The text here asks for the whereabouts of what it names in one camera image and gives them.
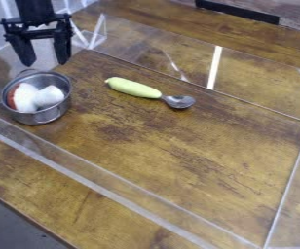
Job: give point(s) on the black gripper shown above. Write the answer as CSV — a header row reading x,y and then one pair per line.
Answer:
x,y
37,12

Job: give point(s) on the red and white plush mushroom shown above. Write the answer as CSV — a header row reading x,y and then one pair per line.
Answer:
x,y
28,98

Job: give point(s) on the silver metal pot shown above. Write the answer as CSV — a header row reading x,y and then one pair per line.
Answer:
x,y
41,79

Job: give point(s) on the black bar in background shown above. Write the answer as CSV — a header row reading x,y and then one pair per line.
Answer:
x,y
239,12

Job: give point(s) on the spoon with green handle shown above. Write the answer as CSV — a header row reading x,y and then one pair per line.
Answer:
x,y
136,89

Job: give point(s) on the clear acrylic enclosure wall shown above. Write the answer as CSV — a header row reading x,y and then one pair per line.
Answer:
x,y
128,174

